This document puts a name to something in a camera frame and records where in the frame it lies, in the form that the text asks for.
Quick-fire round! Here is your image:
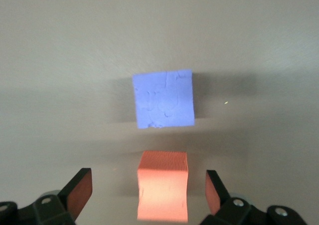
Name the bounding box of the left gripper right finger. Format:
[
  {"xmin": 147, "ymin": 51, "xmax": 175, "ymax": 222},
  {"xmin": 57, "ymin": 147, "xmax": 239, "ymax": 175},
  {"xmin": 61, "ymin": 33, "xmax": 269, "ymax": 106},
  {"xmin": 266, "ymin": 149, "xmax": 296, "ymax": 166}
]
[{"xmin": 199, "ymin": 170, "xmax": 306, "ymax": 225}]

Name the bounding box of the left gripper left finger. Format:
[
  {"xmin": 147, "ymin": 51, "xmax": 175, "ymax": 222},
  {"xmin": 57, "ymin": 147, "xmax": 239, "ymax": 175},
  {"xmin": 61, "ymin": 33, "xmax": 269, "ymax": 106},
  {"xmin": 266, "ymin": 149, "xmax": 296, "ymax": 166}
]
[{"xmin": 0, "ymin": 168, "xmax": 93, "ymax": 225}]

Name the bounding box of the orange foam block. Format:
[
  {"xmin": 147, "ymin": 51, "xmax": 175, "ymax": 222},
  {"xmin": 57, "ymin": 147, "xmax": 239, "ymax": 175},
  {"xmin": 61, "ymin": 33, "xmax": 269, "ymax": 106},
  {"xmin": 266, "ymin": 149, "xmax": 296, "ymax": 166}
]
[{"xmin": 137, "ymin": 150, "xmax": 188, "ymax": 222}]

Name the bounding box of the purple foam block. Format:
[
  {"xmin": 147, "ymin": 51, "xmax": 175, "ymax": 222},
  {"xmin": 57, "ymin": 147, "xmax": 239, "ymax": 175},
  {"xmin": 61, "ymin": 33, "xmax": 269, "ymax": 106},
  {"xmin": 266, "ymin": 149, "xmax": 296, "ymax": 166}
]
[{"xmin": 132, "ymin": 68, "xmax": 196, "ymax": 129}]

